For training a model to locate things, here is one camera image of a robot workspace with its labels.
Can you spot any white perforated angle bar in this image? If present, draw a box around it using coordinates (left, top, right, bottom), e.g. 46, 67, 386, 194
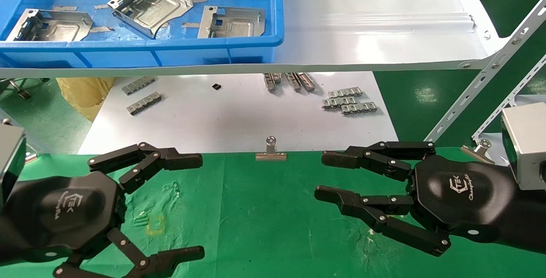
471, 54, 546, 140
424, 0, 546, 143

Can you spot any stamped sheet metal part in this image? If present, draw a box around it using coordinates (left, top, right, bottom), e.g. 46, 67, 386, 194
6, 9, 94, 42
107, 0, 194, 39
197, 6, 266, 39

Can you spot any white paper sheet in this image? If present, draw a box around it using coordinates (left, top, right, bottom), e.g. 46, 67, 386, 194
78, 72, 399, 156

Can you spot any yellow plastic bag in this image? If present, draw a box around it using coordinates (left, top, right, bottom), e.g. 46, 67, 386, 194
56, 77, 116, 123

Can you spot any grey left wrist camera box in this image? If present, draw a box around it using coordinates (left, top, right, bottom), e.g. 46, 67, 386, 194
0, 124, 27, 205

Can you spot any blue plastic bin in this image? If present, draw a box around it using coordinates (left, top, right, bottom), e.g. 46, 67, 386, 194
0, 0, 285, 69

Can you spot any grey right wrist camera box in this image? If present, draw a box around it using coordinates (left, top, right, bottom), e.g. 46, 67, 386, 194
501, 102, 546, 191

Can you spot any notched metal rail piece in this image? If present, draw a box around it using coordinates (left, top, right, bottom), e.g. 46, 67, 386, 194
122, 76, 157, 96
328, 87, 363, 98
321, 96, 357, 110
127, 92, 163, 116
340, 102, 378, 116

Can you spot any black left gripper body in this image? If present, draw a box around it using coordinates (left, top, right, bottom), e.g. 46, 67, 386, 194
9, 171, 127, 266

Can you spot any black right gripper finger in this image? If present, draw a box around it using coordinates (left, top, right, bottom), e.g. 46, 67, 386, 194
314, 185, 451, 257
321, 141, 436, 182

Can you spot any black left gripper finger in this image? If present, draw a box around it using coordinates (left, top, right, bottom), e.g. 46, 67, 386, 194
53, 228, 205, 278
87, 142, 203, 194

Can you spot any green table cloth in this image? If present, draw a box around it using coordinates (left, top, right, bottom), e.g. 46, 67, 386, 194
0, 146, 546, 278

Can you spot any white ribbed shelf panel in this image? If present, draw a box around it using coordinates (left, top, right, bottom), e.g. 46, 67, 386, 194
0, 0, 509, 78

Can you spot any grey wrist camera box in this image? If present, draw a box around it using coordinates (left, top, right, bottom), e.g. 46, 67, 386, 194
0, 124, 27, 205
501, 102, 546, 191

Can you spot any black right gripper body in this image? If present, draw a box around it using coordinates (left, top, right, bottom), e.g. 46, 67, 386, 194
407, 155, 519, 244

